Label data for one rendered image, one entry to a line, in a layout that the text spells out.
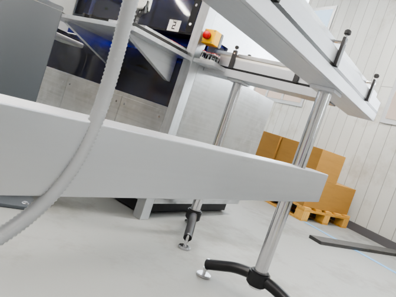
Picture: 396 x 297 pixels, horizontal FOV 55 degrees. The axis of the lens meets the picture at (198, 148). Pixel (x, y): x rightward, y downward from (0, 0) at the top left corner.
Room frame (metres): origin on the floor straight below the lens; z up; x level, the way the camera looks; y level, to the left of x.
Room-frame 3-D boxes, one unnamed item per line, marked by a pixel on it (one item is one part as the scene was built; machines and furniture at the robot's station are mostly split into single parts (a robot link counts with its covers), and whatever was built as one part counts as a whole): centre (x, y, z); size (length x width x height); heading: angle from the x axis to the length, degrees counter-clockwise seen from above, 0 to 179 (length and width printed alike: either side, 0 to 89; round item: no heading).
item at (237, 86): (1.95, -0.09, 0.46); 0.09 x 0.09 x 0.77; 55
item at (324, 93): (1.36, -0.36, 0.46); 0.09 x 0.09 x 0.77; 55
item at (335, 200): (4.09, -1.07, 0.34); 1.22 x 0.83 x 0.68; 30
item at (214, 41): (1.91, 0.11, 1.00); 0.08 x 0.07 x 0.07; 145
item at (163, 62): (1.85, 0.36, 0.80); 0.34 x 0.03 x 0.13; 145
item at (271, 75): (1.86, -0.21, 0.92); 0.69 x 0.15 x 0.16; 55
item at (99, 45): (2.14, 0.77, 0.80); 0.34 x 0.03 x 0.13; 145
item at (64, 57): (2.53, 1.03, 0.73); 1.98 x 0.01 x 0.25; 55
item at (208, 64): (1.94, 0.07, 0.87); 0.14 x 0.13 x 0.02; 145
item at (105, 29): (2.00, 0.56, 0.87); 0.70 x 0.48 x 0.02; 55
